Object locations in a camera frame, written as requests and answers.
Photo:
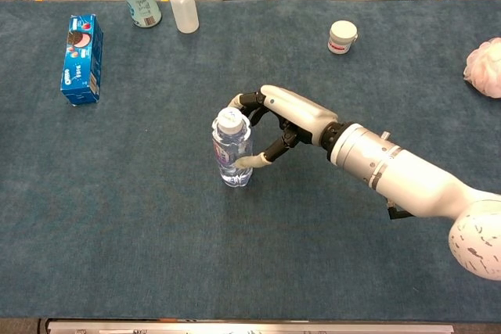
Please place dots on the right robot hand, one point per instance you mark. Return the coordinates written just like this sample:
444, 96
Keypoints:
297, 113

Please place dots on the clear plastic water bottle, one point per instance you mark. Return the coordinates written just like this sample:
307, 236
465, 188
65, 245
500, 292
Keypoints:
231, 154

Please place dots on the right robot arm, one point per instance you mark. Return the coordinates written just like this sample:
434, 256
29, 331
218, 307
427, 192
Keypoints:
415, 189

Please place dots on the small white jar red label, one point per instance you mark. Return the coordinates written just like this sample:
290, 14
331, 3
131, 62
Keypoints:
342, 38

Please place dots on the blue table cloth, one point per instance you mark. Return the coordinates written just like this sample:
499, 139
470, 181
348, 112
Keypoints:
156, 212

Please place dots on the white mesh bath sponge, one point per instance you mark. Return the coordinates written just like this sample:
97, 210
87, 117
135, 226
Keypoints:
485, 68

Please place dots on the blue Oreo cookie box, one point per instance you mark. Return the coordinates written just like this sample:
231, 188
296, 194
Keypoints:
81, 61

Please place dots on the aluminium table frame rail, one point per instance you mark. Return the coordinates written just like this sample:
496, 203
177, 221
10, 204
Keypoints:
250, 327

